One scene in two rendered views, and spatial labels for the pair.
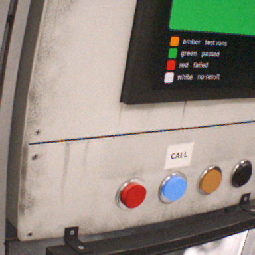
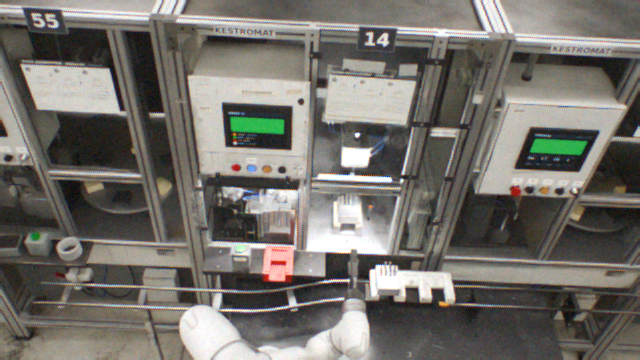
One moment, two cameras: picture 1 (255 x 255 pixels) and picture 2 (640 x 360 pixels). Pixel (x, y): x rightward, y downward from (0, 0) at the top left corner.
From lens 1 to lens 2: 1.71 m
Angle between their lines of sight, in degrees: 39
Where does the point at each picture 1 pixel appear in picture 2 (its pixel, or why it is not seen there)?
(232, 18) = (257, 128)
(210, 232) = (263, 185)
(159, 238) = (244, 182)
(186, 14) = (237, 127)
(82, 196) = (219, 165)
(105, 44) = (216, 131)
